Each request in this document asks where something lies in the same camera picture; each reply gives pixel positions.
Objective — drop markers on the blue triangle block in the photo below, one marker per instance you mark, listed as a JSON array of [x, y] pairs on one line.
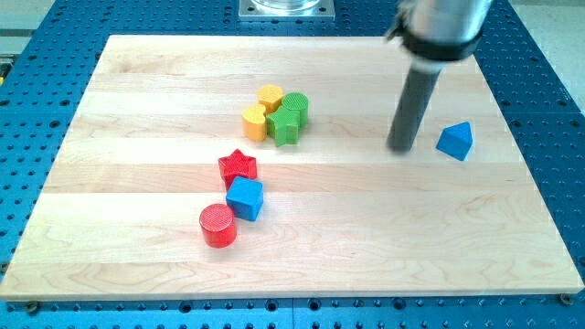
[[456, 141]]

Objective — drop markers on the green star block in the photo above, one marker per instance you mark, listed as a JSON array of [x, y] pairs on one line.
[[283, 126]]

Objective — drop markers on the blue cube block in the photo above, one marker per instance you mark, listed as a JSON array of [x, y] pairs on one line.
[[245, 198]]

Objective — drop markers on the red star block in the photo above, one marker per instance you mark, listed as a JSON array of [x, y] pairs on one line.
[[237, 164]]

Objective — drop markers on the yellow heart block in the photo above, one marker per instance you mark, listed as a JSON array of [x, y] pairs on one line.
[[254, 122]]

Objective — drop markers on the green cylinder block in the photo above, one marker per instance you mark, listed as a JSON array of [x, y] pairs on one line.
[[298, 102]]

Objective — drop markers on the yellow hexagon block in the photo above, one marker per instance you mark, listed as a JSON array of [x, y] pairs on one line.
[[271, 97]]

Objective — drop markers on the red cylinder block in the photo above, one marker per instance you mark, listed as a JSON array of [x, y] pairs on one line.
[[218, 225]]

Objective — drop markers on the light wooden board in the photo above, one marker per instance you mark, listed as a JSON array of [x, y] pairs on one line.
[[118, 217]]

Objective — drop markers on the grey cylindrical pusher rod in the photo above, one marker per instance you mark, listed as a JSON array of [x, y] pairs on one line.
[[413, 102]]

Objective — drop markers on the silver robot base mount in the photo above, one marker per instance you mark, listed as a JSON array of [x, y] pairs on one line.
[[280, 9]]

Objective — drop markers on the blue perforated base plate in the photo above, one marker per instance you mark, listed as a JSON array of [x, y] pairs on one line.
[[45, 85]]

